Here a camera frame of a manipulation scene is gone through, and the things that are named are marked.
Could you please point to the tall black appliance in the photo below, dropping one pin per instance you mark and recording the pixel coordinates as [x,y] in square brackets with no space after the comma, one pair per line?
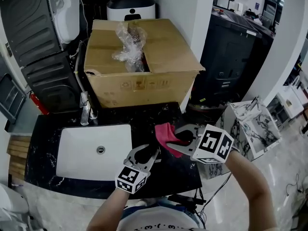
[228,52]

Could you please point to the clear plastic wrap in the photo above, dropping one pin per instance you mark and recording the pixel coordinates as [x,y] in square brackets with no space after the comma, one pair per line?
[130,49]

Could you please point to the red fire extinguisher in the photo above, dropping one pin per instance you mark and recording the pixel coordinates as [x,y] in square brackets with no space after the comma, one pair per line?
[39,103]

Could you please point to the person's left forearm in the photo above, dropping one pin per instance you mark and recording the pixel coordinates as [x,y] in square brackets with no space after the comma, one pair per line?
[108,210]

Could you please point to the large cardboard box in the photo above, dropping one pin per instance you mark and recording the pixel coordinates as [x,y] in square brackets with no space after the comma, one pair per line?
[163,54]

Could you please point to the white vanity cabinet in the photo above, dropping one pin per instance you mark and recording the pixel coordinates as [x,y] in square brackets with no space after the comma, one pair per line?
[288,102]

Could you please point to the marble pattern sink cabinet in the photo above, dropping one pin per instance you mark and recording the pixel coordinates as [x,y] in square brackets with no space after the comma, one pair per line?
[260,126]

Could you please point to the white bin with black lid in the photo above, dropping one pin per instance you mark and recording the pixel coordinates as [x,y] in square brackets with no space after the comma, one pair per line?
[120,9]

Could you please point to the white sink basin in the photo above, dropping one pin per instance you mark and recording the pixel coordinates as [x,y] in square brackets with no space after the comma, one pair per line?
[79,153]

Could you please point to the chrome faucet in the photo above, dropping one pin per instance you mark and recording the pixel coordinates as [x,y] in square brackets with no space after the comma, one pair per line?
[85,112]

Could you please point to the person's blue trousers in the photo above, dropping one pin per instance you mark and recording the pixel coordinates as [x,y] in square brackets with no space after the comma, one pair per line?
[168,202]

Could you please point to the red cloth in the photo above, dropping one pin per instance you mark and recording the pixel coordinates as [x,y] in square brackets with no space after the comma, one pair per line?
[164,133]

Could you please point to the stack of wooden planks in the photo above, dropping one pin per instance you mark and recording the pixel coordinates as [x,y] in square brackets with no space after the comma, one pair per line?
[19,155]

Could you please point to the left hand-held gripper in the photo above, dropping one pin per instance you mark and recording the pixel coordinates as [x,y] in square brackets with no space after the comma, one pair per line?
[131,179]

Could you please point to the white toilet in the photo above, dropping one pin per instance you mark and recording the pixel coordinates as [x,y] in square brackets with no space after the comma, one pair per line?
[12,206]

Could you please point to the grey metal washing machine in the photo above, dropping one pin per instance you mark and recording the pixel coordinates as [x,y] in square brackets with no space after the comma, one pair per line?
[53,85]
[24,20]

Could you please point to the person's right forearm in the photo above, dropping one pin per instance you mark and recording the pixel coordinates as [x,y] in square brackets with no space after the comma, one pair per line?
[252,189]

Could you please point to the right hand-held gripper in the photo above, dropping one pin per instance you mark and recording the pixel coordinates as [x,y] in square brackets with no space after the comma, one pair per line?
[211,143]

